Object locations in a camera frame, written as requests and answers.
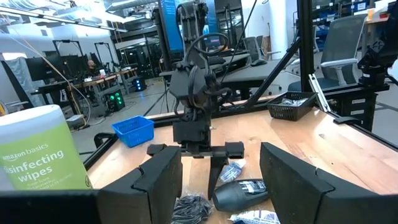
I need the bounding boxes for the black travel bottle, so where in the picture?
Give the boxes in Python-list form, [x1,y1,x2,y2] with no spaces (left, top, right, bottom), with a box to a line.
[212,179,270,213]

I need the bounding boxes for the silver metal bracket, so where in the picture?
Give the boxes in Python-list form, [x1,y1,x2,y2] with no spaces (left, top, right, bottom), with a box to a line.
[307,73,332,113]

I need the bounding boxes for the computer tower green lights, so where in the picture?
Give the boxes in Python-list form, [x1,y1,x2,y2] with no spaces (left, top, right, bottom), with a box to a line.
[104,89,126,113]

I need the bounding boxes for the bagged black hair ties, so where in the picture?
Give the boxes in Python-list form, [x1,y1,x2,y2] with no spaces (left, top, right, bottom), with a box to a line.
[170,192,215,224]
[276,97,308,107]

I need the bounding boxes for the blue-screen monitor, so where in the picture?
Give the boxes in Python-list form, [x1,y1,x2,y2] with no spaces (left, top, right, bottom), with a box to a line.
[157,0,218,54]

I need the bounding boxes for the black metal table frame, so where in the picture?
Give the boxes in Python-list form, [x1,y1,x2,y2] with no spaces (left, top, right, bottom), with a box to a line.
[81,0,398,170]

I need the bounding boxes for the computer tower blue lights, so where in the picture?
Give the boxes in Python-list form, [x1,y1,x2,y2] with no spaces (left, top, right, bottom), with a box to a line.
[132,77,147,92]

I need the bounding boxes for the black plastic basket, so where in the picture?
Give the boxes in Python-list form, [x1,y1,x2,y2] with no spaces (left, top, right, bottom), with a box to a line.
[266,91,318,122]

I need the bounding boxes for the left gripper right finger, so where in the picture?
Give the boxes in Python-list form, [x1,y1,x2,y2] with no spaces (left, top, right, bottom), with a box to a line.
[259,142,398,224]

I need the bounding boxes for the blue plastic basket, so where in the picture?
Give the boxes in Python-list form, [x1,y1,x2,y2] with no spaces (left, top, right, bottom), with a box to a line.
[111,115,155,148]

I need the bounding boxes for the person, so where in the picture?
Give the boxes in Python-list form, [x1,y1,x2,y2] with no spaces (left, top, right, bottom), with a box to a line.
[85,59,99,77]

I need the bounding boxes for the disinfecting wipes canister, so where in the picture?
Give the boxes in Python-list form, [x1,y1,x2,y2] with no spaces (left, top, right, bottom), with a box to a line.
[0,104,93,191]

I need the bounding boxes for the black drawer cabinet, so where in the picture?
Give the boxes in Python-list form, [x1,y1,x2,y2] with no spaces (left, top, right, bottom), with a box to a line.
[323,83,390,132]

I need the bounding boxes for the grey office chair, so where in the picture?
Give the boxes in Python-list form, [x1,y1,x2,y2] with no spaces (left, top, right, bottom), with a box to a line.
[287,14,368,93]

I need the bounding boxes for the wooden work desk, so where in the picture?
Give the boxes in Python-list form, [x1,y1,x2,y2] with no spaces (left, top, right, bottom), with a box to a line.
[30,68,137,110]

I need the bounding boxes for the black office desk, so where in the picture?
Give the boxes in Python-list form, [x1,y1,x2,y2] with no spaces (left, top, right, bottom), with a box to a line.
[160,52,299,100]

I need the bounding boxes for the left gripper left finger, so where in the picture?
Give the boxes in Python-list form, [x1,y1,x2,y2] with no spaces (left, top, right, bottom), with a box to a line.
[0,145,183,224]

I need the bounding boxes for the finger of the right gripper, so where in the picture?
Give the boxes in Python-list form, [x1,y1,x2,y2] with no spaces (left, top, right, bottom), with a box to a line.
[207,155,230,200]

